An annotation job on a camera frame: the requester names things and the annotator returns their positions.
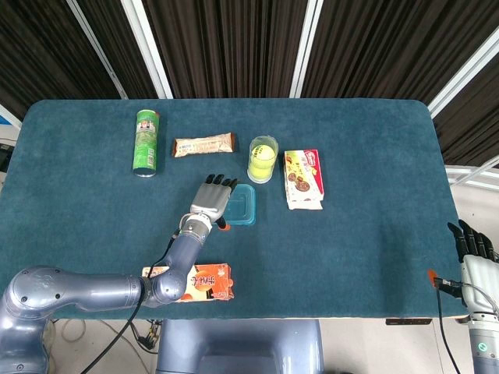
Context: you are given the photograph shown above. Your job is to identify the white partition post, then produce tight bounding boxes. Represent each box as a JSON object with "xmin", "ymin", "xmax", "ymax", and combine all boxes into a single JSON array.
[
  {"xmin": 119, "ymin": 0, "xmax": 175, "ymax": 100},
  {"xmin": 288, "ymin": 0, "xmax": 324, "ymax": 99},
  {"xmin": 427, "ymin": 29, "xmax": 499, "ymax": 118},
  {"xmin": 65, "ymin": 0, "xmax": 129, "ymax": 101}
]

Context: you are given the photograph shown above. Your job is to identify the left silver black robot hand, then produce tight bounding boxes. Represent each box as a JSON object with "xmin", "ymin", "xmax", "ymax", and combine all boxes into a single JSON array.
[{"xmin": 189, "ymin": 173, "xmax": 239, "ymax": 233}]

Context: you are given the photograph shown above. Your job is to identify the orange egg roll box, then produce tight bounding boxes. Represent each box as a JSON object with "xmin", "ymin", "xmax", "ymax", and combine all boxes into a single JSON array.
[{"xmin": 142, "ymin": 263, "xmax": 236, "ymax": 303}]

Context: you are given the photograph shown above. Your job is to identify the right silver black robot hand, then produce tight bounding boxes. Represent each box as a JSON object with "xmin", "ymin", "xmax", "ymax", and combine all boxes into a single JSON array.
[{"xmin": 426, "ymin": 218, "xmax": 499, "ymax": 319}]

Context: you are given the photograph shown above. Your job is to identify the clear tennis ball tube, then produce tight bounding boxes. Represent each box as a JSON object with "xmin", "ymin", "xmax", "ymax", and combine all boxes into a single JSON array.
[{"xmin": 246, "ymin": 135, "xmax": 280, "ymax": 184}]

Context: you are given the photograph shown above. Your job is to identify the teal table cloth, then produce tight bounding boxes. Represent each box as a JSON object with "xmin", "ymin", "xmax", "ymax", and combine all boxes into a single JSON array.
[{"xmin": 0, "ymin": 98, "xmax": 469, "ymax": 321}]

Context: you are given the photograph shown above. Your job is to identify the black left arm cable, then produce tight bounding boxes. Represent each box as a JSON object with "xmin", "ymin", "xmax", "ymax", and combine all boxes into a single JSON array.
[{"xmin": 76, "ymin": 229, "xmax": 182, "ymax": 374}]

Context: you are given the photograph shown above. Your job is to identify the grey-blue robot torso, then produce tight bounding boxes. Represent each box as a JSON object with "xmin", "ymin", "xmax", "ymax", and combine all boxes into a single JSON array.
[{"xmin": 155, "ymin": 319, "xmax": 324, "ymax": 374}]

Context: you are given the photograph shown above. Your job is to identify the black table control panel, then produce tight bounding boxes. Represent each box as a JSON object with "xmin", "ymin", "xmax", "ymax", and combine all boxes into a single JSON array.
[{"xmin": 385, "ymin": 318, "xmax": 433, "ymax": 326}]

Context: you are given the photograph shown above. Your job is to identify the red white cookie box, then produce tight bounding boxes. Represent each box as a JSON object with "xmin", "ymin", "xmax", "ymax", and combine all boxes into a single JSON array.
[{"xmin": 283, "ymin": 149, "xmax": 325, "ymax": 211}]

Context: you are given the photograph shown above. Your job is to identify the beige snack bar wrapper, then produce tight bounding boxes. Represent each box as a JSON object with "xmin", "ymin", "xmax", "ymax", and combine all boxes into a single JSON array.
[{"xmin": 172, "ymin": 132, "xmax": 238, "ymax": 158}]

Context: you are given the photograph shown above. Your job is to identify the white board with blue stripe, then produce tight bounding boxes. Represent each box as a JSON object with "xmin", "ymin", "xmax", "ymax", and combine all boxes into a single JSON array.
[{"xmin": 0, "ymin": 103, "xmax": 23, "ymax": 130}]

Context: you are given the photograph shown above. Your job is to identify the black right hand cable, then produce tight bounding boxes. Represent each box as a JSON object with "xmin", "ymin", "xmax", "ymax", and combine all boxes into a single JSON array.
[{"xmin": 434, "ymin": 287, "xmax": 464, "ymax": 374}]

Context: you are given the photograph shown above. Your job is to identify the black floor plug cables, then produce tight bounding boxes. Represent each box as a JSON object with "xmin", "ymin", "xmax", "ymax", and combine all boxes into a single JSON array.
[{"xmin": 128, "ymin": 319, "xmax": 163, "ymax": 354}]

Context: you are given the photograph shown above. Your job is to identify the white metal rack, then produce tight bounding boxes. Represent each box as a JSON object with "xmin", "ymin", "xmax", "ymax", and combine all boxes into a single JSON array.
[{"xmin": 445, "ymin": 154, "xmax": 499, "ymax": 192}]

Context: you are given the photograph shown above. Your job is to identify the green chips can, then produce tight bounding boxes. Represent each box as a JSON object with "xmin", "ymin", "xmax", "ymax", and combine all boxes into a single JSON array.
[{"xmin": 132, "ymin": 109, "xmax": 161, "ymax": 178}]

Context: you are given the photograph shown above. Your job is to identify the dark pleated curtain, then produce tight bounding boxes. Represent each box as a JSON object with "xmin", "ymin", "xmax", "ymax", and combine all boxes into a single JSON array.
[{"xmin": 0, "ymin": 0, "xmax": 499, "ymax": 168}]

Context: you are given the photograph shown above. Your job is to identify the yellow tennis ball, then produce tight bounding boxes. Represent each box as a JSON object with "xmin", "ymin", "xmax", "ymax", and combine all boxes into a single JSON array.
[
  {"xmin": 251, "ymin": 143, "xmax": 276, "ymax": 164},
  {"xmin": 248, "ymin": 159, "xmax": 274, "ymax": 180}
]

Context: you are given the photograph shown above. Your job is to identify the blue plastic lid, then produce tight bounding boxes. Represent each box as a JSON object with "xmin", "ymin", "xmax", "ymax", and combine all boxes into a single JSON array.
[{"xmin": 225, "ymin": 183, "xmax": 257, "ymax": 226}]

